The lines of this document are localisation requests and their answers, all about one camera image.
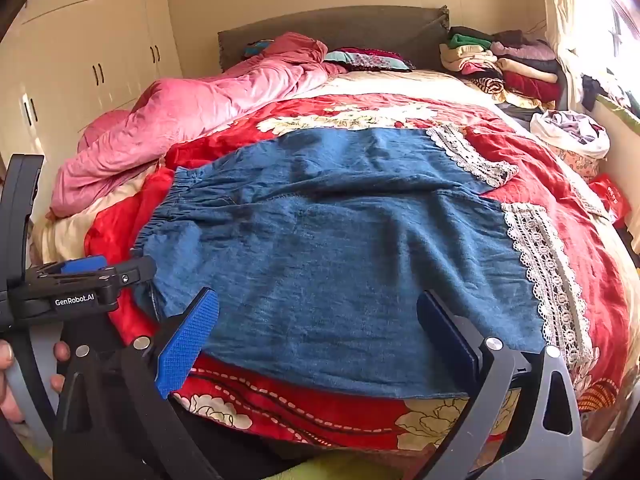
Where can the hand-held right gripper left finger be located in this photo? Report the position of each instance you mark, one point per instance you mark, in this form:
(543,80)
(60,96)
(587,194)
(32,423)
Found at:
(187,340)

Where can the stack of folded clothes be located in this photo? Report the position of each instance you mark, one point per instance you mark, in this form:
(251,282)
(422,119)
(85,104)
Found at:
(515,67)

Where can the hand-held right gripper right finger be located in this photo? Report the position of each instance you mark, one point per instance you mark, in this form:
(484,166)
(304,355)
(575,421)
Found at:
(452,340)

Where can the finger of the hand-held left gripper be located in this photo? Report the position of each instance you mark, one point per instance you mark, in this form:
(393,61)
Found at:
(132,272)
(85,263)

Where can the window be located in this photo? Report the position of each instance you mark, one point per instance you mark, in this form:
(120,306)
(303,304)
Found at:
(607,20)

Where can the cream curtain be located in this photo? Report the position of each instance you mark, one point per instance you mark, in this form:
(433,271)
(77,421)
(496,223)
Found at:
(560,20)

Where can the teal patterned pillow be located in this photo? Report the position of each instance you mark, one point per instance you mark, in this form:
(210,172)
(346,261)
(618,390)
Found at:
(256,50)

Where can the person's left hand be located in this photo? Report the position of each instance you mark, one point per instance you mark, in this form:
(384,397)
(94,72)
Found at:
(61,351)

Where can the pink quilt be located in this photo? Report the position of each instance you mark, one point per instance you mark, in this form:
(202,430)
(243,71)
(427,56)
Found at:
(175,125)

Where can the grey headboard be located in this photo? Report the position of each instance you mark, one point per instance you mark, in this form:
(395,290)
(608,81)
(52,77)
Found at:
(350,30)

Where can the dark patterned pillow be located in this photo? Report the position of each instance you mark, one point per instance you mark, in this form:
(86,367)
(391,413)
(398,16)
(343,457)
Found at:
(370,59)

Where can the white bag of clothes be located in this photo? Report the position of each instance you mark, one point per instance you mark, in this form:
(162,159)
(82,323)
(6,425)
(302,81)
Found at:
(570,132)

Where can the blue denim pants lace trim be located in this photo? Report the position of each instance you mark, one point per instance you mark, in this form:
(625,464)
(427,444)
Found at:
(325,260)

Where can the dark cloth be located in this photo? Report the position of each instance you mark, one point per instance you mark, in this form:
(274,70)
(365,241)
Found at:
(592,87)

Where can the yellow green cloth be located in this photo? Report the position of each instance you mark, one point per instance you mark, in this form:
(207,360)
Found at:
(350,467)

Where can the pink floral cloth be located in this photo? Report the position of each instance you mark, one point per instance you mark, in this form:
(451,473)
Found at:
(577,162)

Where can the cream wardrobe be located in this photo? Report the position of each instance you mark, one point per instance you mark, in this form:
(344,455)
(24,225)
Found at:
(75,60)

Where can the red floral bedspread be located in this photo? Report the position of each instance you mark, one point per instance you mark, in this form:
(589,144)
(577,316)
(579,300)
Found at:
(550,180)

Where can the red packet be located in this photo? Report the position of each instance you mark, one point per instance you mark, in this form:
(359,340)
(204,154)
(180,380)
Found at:
(612,197)

